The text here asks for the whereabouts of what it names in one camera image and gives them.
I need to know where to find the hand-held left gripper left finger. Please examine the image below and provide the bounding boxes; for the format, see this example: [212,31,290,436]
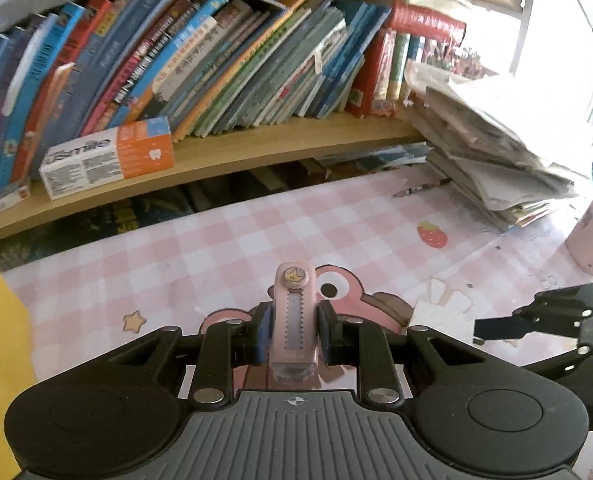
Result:
[84,302,273,406]

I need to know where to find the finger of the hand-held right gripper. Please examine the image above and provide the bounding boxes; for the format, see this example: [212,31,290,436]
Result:
[473,281,593,345]
[526,342,593,378]

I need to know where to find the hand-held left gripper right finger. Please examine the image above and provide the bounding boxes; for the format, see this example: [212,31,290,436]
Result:
[317,300,507,406]

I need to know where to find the pink checked desk mat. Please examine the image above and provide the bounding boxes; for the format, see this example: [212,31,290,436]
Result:
[0,162,593,480]

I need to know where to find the pile of papers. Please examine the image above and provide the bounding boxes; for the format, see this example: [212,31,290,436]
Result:
[403,60,593,233]

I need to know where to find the white wooden bookshelf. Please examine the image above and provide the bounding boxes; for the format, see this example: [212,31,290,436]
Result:
[0,0,539,246]

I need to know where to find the white orange toothpaste box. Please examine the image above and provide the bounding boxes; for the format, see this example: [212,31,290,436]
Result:
[39,116,176,201]

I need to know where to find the row of books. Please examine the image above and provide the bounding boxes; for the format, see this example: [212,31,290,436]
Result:
[0,0,469,211]

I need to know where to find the small red white box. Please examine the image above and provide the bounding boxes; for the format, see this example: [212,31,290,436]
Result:
[0,182,32,215]

